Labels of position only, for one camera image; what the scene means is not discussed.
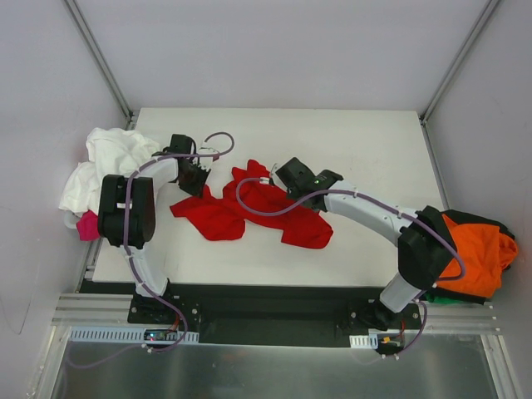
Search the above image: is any green t-shirt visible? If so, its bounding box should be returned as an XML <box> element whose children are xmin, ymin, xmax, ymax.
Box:
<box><xmin>423</xmin><ymin>293</ymin><xmax>461</xmax><ymax>305</ymax></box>

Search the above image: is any white daisy print t-shirt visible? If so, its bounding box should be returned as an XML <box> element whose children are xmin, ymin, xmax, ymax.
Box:
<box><xmin>59</xmin><ymin>128</ymin><xmax>162</xmax><ymax>214</ymax></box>

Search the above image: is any left aluminium frame post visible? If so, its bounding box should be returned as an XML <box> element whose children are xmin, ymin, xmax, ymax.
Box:
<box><xmin>62</xmin><ymin>0</ymin><xmax>137</xmax><ymax>130</ymax></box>

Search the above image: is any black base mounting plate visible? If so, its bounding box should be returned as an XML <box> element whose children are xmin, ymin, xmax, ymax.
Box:
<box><xmin>126</xmin><ymin>283</ymin><xmax>431</xmax><ymax>347</ymax></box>

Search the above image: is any aluminium frame post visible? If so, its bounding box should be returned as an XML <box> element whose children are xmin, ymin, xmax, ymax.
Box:
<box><xmin>62</xmin><ymin>0</ymin><xmax>137</xmax><ymax>130</ymax></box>
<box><xmin>419</xmin><ymin>0</ymin><xmax>503</xmax><ymax>126</ymax></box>

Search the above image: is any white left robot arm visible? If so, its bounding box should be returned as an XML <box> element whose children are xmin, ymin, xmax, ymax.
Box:
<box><xmin>97</xmin><ymin>134</ymin><xmax>211</xmax><ymax>323</ymax></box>

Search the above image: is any aluminium front rail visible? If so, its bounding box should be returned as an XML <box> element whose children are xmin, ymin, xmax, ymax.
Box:
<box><xmin>52</xmin><ymin>293</ymin><xmax>502</xmax><ymax>334</ymax></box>

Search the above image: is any small white cable duct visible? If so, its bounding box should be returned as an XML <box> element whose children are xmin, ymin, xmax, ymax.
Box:
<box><xmin>349</xmin><ymin>334</ymin><xmax>378</xmax><ymax>350</ymax></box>

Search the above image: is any orange t-shirt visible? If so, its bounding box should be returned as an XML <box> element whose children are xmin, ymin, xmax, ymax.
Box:
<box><xmin>436</xmin><ymin>214</ymin><xmax>520</xmax><ymax>298</ymax></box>

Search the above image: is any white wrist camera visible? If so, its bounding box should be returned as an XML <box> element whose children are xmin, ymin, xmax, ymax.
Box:
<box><xmin>260</xmin><ymin>163</ymin><xmax>278</xmax><ymax>186</ymax></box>
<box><xmin>197</xmin><ymin>141</ymin><xmax>217</xmax><ymax>157</ymax></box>

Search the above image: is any black t-shirt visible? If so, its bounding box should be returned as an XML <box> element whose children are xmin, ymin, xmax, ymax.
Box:
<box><xmin>440</xmin><ymin>209</ymin><xmax>516</xmax><ymax>305</ymax></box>

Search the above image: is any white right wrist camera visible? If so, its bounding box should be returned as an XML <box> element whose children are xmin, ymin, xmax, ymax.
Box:
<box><xmin>260</xmin><ymin>163</ymin><xmax>278</xmax><ymax>186</ymax></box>

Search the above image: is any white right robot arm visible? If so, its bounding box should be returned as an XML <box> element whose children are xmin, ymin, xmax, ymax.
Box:
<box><xmin>270</xmin><ymin>157</ymin><xmax>466</xmax><ymax>328</ymax></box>

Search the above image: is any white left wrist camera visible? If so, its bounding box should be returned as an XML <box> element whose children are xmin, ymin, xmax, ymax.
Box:
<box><xmin>197</xmin><ymin>141</ymin><xmax>217</xmax><ymax>157</ymax></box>

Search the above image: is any white slotted cable duct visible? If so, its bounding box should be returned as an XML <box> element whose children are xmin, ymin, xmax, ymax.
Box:
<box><xmin>69</xmin><ymin>327</ymin><xmax>200</xmax><ymax>345</ymax></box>

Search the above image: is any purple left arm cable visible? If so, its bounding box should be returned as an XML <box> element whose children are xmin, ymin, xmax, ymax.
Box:
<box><xmin>66</xmin><ymin>131</ymin><xmax>235</xmax><ymax>369</ymax></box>

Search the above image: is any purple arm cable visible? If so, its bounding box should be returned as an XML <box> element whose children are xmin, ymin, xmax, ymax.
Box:
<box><xmin>235</xmin><ymin>177</ymin><xmax>466</xmax><ymax>292</ymax></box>
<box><xmin>66</xmin><ymin>131</ymin><xmax>235</xmax><ymax>369</ymax></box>

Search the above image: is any right aluminium frame post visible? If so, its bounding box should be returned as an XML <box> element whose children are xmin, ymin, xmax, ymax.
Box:
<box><xmin>419</xmin><ymin>0</ymin><xmax>503</xmax><ymax>126</ymax></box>

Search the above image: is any pink t-shirt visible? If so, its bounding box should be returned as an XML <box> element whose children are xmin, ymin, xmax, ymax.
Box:
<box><xmin>76</xmin><ymin>210</ymin><xmax>100</xmax><ymax>242</ymax></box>

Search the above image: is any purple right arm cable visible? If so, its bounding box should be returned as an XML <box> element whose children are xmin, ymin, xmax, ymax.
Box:
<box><xmin>235</xmin><ymin>177</ymin><xmax>466</xmax><ymax>292</ymax></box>

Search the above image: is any red t-shirt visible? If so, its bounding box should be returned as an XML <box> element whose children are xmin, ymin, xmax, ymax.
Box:
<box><xmin>169</xmin><ymin>159</ymin><xmax>335</xmax><ymax>250</ymax></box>

